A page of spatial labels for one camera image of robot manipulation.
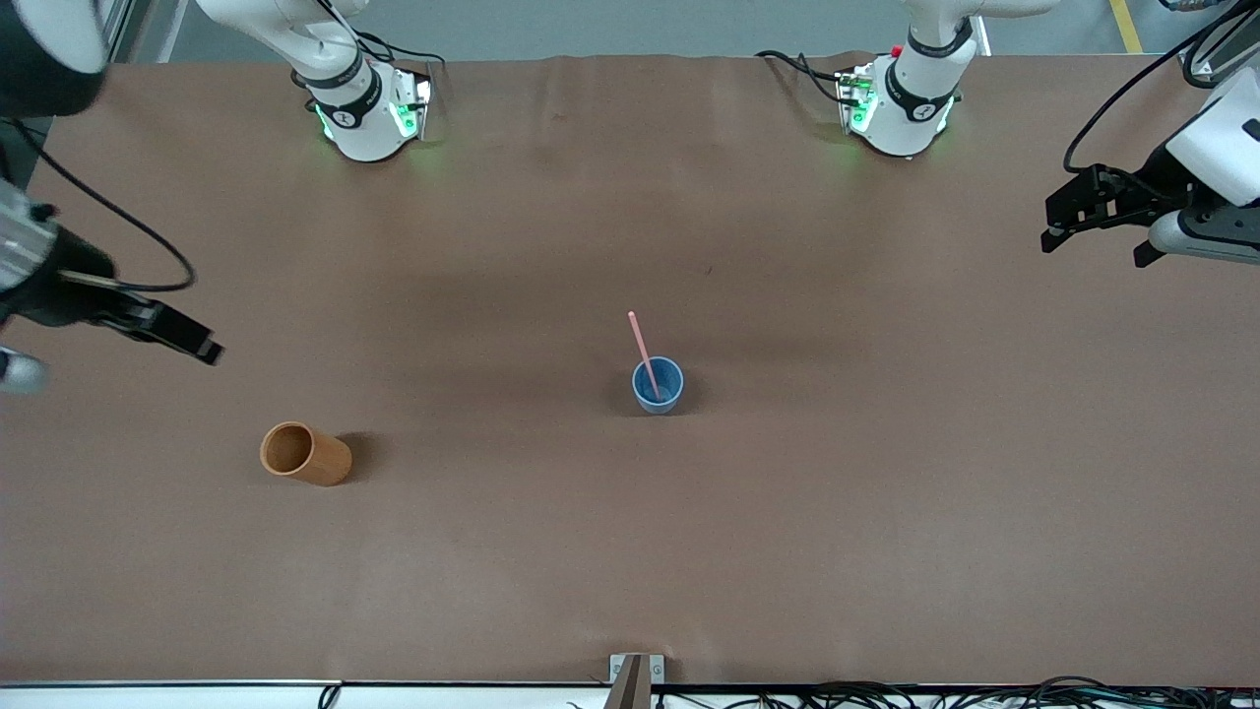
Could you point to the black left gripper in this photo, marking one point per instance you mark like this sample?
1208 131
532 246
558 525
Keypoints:
1150 190

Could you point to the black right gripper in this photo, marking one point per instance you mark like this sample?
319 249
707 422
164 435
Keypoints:
67 295

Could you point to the blue cup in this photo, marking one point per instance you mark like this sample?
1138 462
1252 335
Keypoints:
669 394

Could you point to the pink chopstick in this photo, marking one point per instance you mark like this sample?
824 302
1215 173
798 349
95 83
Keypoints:
645 354

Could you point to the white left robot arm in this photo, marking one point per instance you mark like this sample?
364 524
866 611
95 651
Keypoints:
911 89

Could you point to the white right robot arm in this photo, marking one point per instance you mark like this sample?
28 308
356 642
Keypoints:
364 128

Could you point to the orange cup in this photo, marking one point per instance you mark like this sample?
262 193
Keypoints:
320 461

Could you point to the left base connector plate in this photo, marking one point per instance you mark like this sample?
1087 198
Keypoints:
856 98

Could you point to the base connector plate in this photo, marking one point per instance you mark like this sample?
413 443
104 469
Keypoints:
856 98
413 103

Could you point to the right base connector plate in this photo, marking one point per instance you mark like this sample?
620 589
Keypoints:
413 103

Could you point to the white table edge strip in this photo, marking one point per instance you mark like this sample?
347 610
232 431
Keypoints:
167 695

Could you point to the brown table cover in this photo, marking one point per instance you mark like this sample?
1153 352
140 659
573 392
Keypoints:
630 551

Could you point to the aluminium frame profile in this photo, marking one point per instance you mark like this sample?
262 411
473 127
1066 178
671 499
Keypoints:
1221 54
128 34

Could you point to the metal table bracket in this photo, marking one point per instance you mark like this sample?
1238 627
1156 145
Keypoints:
630 679

